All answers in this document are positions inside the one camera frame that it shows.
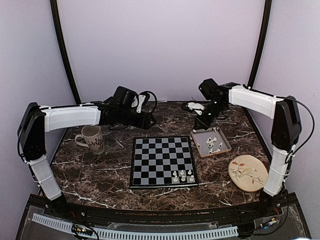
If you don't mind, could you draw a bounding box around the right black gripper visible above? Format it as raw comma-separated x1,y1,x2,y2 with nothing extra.
194,99,228,130

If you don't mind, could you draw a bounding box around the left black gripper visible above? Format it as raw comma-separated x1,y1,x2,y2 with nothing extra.
118,107,157,130

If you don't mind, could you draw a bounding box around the black grey chess board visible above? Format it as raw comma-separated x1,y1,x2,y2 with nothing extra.
129,135,199,189

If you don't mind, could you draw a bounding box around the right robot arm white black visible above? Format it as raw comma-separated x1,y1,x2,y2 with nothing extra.
193,78,305,197

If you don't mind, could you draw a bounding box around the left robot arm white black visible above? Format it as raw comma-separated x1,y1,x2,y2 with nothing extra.
17,86,158,218

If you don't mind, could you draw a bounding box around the green circuit board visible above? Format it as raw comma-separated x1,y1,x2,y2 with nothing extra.
71,224,93,236

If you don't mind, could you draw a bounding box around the beige mug with dark pattern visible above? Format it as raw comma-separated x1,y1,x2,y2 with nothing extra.
74,125,105,155

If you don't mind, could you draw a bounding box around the metal tray with wooden rim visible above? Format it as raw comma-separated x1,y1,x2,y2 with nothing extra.
190,127,232,158

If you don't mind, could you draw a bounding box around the oval bird pattern coaster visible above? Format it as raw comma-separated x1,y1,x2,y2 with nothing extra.
228,155,268,193

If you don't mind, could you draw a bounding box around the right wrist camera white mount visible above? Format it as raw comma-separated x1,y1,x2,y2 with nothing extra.
181,101,205,116

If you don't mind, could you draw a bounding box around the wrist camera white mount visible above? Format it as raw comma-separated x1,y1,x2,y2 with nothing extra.
131,92,150,113
181,101,205,116

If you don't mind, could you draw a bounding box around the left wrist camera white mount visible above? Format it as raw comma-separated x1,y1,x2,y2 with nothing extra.
131,92,150,113

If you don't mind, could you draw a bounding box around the right black frame post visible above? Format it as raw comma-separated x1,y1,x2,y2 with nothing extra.
247,0,273,88

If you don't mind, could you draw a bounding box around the black frame post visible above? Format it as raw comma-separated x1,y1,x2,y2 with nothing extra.
247,0,273,88
49,0,82,104

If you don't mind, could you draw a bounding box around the white slotted cable duct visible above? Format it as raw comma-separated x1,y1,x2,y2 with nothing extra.
21,212,239,240

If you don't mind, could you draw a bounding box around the left black frame post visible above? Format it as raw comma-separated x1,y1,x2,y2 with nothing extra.
49,0,82,104

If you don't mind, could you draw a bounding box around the black front rail base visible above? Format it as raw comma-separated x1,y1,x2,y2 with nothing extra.
26,193,298,228

